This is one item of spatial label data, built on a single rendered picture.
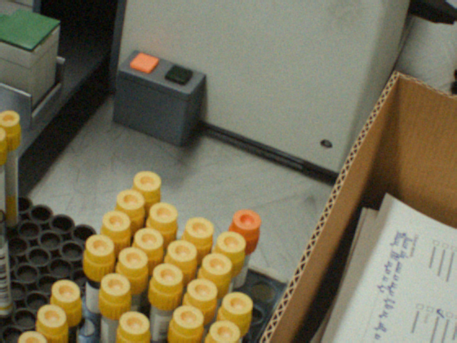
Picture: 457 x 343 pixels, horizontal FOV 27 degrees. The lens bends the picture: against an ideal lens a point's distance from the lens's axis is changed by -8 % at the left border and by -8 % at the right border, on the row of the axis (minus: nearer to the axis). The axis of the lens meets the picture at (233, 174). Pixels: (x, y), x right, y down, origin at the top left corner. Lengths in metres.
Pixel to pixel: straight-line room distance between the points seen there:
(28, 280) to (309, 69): 0.25
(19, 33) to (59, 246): 0.15
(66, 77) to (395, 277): 0.29
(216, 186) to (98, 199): 0.09
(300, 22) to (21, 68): 0.19
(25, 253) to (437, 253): 0.26
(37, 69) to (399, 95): 0.24
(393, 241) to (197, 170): 0.17
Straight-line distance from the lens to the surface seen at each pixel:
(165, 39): 0.73
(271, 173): 0.74
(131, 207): 0.53
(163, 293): 0.50
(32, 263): 0.62
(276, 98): 0.72
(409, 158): 0.64
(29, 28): 0.67
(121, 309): 0.49
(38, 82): 0.68
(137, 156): 0.73
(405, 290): 0.60
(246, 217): 0.54
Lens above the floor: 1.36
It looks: 42 degrees down
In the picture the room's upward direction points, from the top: 12 degrees clockwise
